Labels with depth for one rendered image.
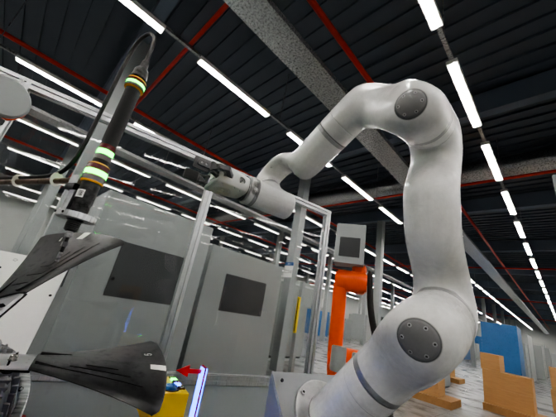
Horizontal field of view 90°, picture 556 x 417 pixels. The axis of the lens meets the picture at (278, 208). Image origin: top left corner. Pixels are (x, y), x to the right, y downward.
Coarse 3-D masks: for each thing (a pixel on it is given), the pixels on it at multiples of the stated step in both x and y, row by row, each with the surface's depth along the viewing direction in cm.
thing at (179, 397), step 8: (168, 376) 92; (168, 392) 78; (176, 392) 79; (184, 392) 80; (168, 400) 77; (176, 400) 78; (184, 400) 79; (168, 408) 77; (176, 408) 78; (184, 408) 79; (144, 416) 76; (152, 416) 75; (160, 416) 75; (168, 416) 76; (176, 416) 78
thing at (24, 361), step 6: (0, 354) 49; (6, 354) 50; (18, 354) 51; (24, 354) 51; (30, 354) 52; (0, 360) 46; (6, 360) 47; (18, 360) 48; (24, 360) 49; (30, 360) 49; (0, 366) 44; (6, 366) 44; (12, 366) 44; (18, 366) 45; (24, 366) 46
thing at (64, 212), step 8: (72, 176) 60; (80, 176) 59; (72, 184) 58; (72, 192) 58; (72, 200) 57; (64, 208) 53; (64, 216) 55; (72, 216) 53; (80, 216) 54; (88, 216) 55; (88, 224) 59
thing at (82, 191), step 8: (144, 64) 70; (136, 72) 67; (144, 72) 68; (144, 80) 71; (80, 184) 57; (88, 184) 57; (96, 184) 58; (80, 192) 56; (88, 192) 57; (96, 192) 58; (80, 200) 56; (88, 200) 57; (72, 208) 55; (80, 208) 56; (88, 208) 57; (72, 224) 55; (80, 224) 56
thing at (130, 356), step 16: (48, 352) 52; (64, 352) 55; (80, 352) 56; (96, 352) 57; (112, 352) 58; (128, 352) 60; (160, 352) 63; (32, 368) 45; (48, 368) 46; (64, 368) 48; (80, 368) 49; (96, 368) 50; (112, 368) 52; (128, 368) 54; (144, 368) 56; (80, 384) 46; (96, 384) 47; (112, 384) 48; (128, 384) 50; (144, 384) 52; (160, 384) 53; (128, 400) 47; (144, 400) 48; (160, 400) 50
